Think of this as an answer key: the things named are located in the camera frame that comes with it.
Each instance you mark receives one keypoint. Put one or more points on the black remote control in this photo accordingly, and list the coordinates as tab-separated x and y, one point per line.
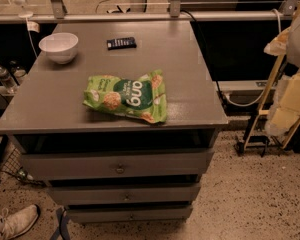
121	43

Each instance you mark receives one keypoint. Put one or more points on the white sneaker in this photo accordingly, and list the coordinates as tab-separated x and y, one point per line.
19	223

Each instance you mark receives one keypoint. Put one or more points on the black wire basket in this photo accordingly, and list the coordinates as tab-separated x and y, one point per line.
13	167

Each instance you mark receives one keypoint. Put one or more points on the grey drawer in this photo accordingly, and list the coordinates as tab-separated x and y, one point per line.
119	194
77	166
122	214

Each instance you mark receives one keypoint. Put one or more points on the middle grey drawer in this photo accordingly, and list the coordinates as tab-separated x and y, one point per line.
119	194

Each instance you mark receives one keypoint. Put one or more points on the white ceramic bowl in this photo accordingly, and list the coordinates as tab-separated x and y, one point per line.
60	48

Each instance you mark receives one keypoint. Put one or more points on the yellow foam padding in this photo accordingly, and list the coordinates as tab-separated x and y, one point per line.
285	110

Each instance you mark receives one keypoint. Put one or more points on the grey drawer cabinet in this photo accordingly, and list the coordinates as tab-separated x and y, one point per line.
47	115

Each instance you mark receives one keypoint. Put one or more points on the white desk lamp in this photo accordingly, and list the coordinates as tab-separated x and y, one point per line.
30	25

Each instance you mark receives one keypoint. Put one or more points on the clear plastic water bottle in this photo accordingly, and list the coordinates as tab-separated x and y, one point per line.
7	80

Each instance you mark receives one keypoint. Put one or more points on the green rice chip bag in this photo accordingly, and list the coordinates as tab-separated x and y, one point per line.
143	98

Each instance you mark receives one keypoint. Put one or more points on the wooden frame stand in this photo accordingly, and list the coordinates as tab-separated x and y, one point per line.
255	131

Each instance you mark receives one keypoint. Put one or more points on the top grey drawer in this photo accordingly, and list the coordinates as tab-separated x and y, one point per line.
77	166

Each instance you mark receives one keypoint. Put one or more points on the metal frame rail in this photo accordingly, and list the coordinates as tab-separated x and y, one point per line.
198	15

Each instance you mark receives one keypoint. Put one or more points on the bottom grey drawer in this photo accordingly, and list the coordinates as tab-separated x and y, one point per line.
122	214

